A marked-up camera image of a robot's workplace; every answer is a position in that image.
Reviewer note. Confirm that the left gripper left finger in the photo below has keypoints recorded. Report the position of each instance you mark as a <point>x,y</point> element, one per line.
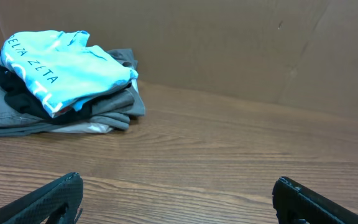
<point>58,202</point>

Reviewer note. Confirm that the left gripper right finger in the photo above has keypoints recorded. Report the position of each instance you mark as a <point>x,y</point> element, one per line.
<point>297,204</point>

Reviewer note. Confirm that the grey folded garment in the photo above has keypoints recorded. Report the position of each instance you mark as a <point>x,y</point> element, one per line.
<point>22,114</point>

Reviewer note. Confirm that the black folded garment in pile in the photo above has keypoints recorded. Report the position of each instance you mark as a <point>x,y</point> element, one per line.
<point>19,98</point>

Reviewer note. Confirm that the light blue folded t-shirt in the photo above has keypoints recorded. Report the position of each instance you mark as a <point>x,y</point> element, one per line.
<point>61,71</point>

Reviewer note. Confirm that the white garment under pile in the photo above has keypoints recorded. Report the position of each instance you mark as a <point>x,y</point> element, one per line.
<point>14,124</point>

